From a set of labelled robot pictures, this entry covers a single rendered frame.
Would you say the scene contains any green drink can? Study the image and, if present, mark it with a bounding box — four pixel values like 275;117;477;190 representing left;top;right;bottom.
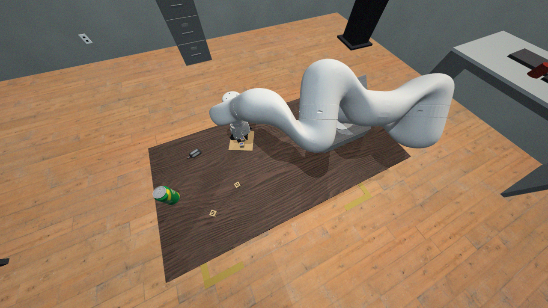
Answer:
153;186;180;205

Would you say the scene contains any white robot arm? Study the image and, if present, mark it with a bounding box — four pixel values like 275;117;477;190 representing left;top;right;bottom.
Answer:
209;59;454;153

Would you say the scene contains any tan square mat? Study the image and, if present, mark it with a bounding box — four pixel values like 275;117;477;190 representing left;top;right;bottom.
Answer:
229;131;254;151

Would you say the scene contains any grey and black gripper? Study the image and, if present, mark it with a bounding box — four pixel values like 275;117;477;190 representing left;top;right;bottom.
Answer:
230;122;252;143

